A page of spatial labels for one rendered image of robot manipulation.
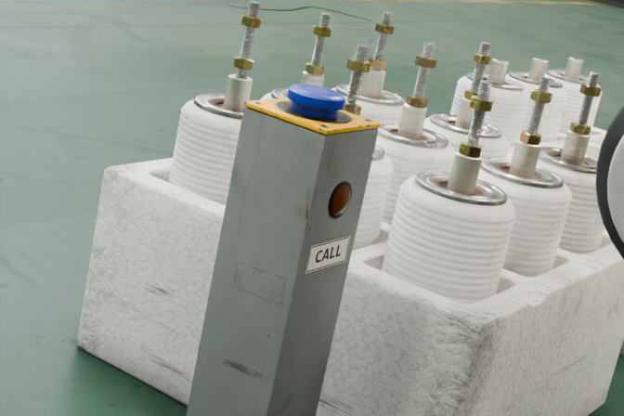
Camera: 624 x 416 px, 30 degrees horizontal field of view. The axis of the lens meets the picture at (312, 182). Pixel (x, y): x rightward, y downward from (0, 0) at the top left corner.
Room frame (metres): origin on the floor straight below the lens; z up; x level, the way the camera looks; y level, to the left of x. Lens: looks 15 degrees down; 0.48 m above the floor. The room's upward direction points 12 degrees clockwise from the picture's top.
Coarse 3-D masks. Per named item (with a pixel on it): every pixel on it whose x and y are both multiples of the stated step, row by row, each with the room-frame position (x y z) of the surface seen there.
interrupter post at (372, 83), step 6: (366, 72) 1.23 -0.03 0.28; (372, 72) 1.23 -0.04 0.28; (378, 72) 1.23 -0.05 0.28; (384, 72) 1.23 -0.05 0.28; (366, 78) 1.23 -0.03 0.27; (372, 78) 1.23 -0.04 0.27; (378, 78) 1.23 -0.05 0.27; (366, 84) 1.23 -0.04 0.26; (372, 84) 1.23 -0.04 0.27; (378, 84) 1.23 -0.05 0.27; (366, 90) 1.23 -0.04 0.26; (372, 90) 1.23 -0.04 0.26; (378, 90) 1.23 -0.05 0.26; (366, 96) 1.23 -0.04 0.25; (372, 96) 1.23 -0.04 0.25; (378, 96) 1.23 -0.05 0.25
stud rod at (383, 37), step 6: (384, 12) 1.23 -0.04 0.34; (384, 18) 1.23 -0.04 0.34; (390, 18) 1.23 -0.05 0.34; (384, 24) 1.23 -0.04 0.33; (384, 36) 1.23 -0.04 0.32; (378, 42) 1.23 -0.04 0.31; (384, 42) 1.23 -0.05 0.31; (378, 48) 1.23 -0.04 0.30; (384, 48) 1.24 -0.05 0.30; (378, 54) 1.23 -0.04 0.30
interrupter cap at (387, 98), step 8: (336, 88) 1.23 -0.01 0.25; (344, 88) 1.24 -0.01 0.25; (360, 88) 1.26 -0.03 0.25; (360, 96) 1.21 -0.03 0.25; (384, 96) 1.25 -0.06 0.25; (392, 96) 1.25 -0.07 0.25; (376, 104) 1.20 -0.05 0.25; (384, 104) 1.20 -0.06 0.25; (392, 104) 1.21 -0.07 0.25; (400, 104) 1.22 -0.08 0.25
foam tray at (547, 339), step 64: (128, 192) 0.99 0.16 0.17; (192, 192) 0.99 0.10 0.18; (128, 256) 0.99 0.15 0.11; (192, 256) 0.95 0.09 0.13; (576, 256) 1.04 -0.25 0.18; (128, 320) 0.98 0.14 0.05; (192, 320) 0.94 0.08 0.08; (384, 320) 0.85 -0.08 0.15; (448, 320) 0.82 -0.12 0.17; (512, 320) 0.86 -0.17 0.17; (576, 320) 0.99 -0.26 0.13; (384, 384) 0.84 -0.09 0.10; (448, 384) 0.81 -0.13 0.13; (512, 384) 0.89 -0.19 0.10; (576, 384) 1.03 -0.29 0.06
